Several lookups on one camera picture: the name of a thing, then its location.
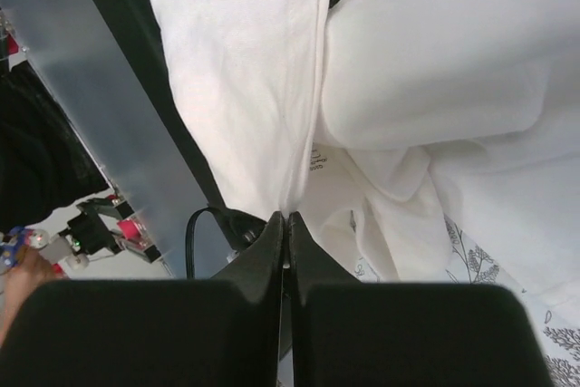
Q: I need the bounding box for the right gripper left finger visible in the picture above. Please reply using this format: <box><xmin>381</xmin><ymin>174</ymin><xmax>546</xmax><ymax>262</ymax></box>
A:
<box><xmin>1</xmin><ymin>213</ymin><xmax>284</xmax><ymax>386</ymax></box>

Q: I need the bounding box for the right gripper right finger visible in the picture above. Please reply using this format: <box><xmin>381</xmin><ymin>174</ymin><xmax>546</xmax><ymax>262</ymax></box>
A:
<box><xmin>287</xmin><ymin>213</ymin><xmax>551</xmax><ymax>386</ymax></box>

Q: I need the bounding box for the white t shirt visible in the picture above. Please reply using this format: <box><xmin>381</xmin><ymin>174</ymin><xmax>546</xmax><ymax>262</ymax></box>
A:
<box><xmin>140</xmin><ymin>0</ymin><xmax>580</xmax><ymax>311</ymax></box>

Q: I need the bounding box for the floral table mat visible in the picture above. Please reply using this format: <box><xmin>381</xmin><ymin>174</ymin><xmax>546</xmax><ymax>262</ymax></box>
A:
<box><xmin>353</xmin><ymin>209</ymin><xmax>580</xmax><ymax>387</ymax></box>

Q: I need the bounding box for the aluminium frame rail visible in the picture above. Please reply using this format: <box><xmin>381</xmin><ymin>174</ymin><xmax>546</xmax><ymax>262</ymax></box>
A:
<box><xmin>1</xmin><ymin>0</ymin><xmax>205</xmax><ymax>277</ymax></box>

